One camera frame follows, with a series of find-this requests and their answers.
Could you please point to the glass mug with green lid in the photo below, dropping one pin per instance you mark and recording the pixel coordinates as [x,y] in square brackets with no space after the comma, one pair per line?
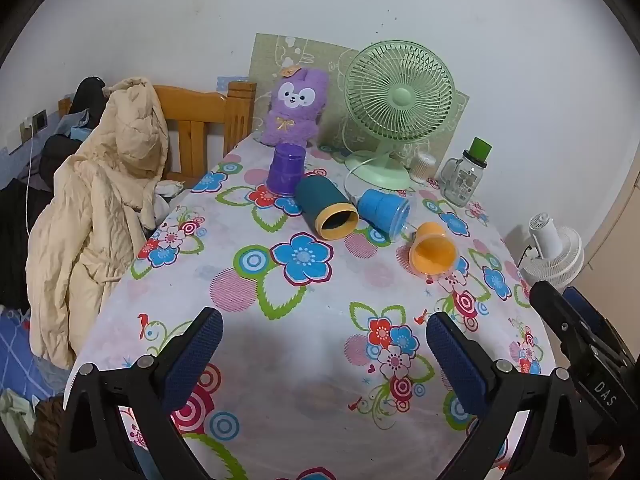
[465,180]

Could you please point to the floral tablecloth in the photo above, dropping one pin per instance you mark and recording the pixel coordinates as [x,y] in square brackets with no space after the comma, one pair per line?
[310,350]

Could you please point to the wooden chair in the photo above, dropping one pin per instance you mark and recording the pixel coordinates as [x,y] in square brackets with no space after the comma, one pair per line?
[200,110]

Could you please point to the dark clothing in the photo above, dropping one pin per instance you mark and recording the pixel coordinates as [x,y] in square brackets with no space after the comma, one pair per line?
[87,95]

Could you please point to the dark teal cup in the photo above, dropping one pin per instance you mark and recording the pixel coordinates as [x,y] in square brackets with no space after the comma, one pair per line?
[320,200]

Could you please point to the white floor fan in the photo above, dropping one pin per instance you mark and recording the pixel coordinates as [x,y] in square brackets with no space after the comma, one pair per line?
[555,255]

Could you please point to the cotton swab container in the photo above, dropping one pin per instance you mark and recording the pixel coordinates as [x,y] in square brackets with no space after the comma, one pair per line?
[422,167]

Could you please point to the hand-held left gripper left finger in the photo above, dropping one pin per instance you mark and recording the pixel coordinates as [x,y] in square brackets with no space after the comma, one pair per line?
[195,355]

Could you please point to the orange plastic cup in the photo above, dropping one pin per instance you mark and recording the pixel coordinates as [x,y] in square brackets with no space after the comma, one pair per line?
[432,252]

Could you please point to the beige padded coat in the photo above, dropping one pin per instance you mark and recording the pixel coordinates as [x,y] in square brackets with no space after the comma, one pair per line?
[100,200]

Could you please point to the purple plastic cup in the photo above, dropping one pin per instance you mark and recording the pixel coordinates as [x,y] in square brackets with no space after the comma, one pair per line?
[285,172]

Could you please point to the wall socket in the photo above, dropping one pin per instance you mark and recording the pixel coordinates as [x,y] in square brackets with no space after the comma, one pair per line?
[39,120]

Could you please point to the green desk fan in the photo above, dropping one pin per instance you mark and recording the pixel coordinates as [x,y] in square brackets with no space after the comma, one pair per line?
[400,95]

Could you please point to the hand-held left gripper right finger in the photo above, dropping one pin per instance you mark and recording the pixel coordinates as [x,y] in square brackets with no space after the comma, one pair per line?
[455,360]

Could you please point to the blue plastic cup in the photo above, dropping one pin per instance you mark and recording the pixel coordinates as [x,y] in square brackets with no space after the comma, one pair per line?
[380,207]

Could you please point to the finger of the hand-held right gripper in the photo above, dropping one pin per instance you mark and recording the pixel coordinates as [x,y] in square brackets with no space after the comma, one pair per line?
[555,310]
[592,315]

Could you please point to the purple plush toy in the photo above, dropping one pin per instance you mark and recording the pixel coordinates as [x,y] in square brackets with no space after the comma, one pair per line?
[295,110]

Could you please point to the white cloth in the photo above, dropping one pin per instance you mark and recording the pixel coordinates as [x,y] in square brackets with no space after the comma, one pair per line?
[167,195]

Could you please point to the blue checked bedding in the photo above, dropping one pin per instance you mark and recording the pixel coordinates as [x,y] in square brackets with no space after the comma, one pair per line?
[20,350]

